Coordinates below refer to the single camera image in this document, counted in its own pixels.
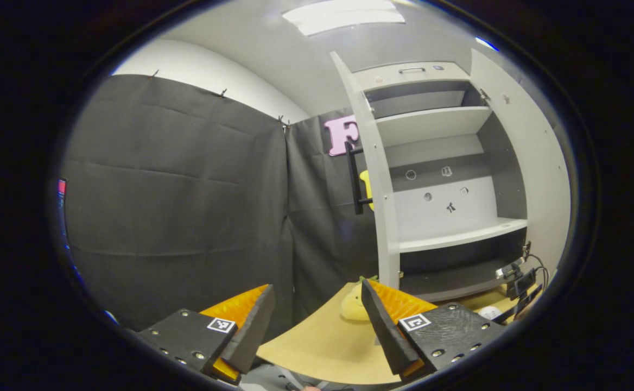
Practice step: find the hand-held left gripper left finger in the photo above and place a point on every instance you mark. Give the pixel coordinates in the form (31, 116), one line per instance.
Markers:
(254, 331)

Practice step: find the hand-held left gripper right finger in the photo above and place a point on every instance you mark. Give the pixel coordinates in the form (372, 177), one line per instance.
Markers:
(387, 336)

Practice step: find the grey cabinet door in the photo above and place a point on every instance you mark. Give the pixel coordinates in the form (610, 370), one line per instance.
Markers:
(386, 228)
(539, 163)

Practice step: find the grey shoe cabinet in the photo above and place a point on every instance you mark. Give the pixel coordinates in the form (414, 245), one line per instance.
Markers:
(431, 125)

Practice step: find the grey cabinet drawer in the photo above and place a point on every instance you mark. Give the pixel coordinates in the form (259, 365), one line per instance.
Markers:
(382, 79)

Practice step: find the yellow plush toy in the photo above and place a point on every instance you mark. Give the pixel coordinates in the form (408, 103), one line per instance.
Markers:
(352, 309)

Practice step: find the black backdrop cloth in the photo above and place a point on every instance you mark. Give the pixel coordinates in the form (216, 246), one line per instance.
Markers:
(176, 190)

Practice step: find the large ceiling light panel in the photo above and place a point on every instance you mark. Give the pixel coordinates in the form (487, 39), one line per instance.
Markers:
(344, 16)

